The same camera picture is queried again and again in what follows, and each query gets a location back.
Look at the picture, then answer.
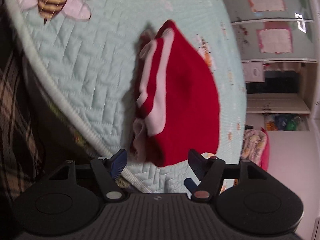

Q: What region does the red knit varsity jacket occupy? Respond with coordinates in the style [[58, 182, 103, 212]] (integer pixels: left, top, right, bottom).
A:
[[131, 20, 220, 167]]

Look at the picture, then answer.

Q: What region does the floral folded quilt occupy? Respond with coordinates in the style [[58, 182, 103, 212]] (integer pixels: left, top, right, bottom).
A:
[[240, 129, 267, 166]]

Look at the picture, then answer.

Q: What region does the pink blanket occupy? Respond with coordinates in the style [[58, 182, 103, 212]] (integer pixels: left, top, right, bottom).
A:
[[260, 128, 270, 171]]

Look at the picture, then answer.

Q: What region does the plaid dark bed sheet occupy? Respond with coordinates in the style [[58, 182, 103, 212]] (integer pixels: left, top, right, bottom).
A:
[[0, 0, 101, 201]]

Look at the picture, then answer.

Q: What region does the green bag on shelf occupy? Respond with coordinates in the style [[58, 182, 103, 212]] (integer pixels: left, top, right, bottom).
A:
[[274, 114, 302, 131]]

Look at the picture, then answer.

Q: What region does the white wardrobe with mirror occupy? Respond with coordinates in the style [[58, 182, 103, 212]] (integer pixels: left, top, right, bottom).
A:
[[223, 0, 319, 129]]

